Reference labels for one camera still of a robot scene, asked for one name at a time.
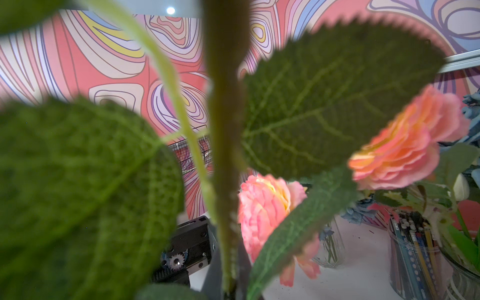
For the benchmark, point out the blue rose bouquet right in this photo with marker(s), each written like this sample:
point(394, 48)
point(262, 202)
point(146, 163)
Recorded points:
point(472, 112)

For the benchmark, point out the blue rose bouquet left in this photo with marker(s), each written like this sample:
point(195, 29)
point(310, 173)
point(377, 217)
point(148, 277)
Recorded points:
point(355, 214)

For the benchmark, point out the pink rose bunch right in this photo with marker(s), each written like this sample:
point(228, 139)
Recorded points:
point(405, 146)

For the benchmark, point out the black wire basket back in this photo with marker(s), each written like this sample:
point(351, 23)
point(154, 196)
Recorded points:
point(183, 152)

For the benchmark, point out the pale pink rose stem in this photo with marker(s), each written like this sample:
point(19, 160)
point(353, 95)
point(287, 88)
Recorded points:
point(90, 194)

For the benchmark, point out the ribbed glass vase with ribbon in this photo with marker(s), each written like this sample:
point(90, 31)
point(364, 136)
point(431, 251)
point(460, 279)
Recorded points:
point(463, 254)

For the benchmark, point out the small clear glass vase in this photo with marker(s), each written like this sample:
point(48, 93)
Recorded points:
point(331, 252)

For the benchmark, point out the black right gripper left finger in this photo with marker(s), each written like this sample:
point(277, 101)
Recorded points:
point(212, 287)

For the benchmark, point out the blue rose bouquet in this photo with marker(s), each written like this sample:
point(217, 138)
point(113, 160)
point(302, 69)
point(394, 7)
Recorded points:
point(472, 112)
point(355, 214)

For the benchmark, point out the clear pencil cup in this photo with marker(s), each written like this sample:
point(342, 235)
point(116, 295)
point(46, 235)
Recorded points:
point(415, 258)

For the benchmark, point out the aluminium frame rail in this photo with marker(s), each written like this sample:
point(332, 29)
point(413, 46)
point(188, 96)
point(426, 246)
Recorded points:
point(470, 59)

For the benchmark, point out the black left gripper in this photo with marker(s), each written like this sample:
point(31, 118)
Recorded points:
point(191, 250)

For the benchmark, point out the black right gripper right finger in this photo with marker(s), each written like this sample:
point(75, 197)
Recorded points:
point(243, 272)

